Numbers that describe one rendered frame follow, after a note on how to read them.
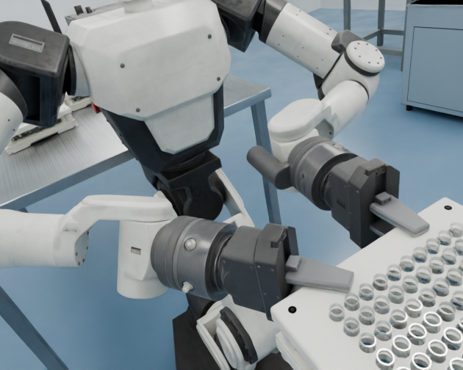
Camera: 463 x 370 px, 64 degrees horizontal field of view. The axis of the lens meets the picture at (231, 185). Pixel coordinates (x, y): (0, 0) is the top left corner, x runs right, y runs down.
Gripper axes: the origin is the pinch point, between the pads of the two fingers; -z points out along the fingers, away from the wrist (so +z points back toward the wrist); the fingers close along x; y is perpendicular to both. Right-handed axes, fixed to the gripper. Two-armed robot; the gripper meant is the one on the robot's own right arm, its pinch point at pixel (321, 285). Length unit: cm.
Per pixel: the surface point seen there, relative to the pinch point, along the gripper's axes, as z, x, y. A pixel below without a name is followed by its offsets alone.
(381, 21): 59, 72, -425
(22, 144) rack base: 113, 12, -38
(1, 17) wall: 387, -14, -225
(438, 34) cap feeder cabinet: -2, 44, -253
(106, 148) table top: 80, 15, -44
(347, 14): 83, 50, -373
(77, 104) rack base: 118, 11, -69
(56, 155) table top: 96, 14, -37
